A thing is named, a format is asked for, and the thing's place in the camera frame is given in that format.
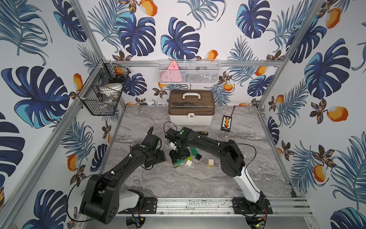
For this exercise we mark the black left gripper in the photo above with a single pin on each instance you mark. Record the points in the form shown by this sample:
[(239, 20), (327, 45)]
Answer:
[(158, 156)]

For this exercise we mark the black card with arrows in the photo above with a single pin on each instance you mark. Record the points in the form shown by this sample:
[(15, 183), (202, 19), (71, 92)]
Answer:
[(226, 123)]

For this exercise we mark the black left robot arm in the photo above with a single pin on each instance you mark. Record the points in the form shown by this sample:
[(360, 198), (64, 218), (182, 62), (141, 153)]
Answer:
[(101, 199)]

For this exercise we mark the dark green long brick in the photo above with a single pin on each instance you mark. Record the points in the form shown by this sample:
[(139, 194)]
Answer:
[(194, 151), (179, 162)]

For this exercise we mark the black square brick centre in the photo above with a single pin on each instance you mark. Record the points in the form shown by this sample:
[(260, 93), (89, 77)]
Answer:
[(198, 156)]

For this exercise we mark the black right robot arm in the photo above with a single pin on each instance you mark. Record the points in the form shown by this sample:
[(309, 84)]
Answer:
[(254, 201)]

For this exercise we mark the white wire shelf basket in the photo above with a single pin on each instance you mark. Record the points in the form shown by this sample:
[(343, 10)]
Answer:
[(195, 71)]

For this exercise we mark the black wire basket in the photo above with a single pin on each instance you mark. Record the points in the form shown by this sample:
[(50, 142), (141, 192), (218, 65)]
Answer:
[(99, 104)]

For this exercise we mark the black handle screwdriver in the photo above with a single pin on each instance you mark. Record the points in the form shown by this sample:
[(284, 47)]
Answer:
[(202, 132)]

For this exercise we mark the pink triangle sign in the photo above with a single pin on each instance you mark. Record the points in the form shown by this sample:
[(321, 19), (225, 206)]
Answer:
[(171, 74)]

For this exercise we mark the brown lid storage box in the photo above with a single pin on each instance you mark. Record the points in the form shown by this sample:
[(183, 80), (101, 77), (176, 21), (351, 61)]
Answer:
[(191, 107)]

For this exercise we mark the white object in basket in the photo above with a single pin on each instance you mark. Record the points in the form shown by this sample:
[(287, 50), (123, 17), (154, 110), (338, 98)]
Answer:
[(111, 88)]

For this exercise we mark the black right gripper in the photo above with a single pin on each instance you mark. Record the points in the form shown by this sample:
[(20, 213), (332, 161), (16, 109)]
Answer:
[(173, 157)]

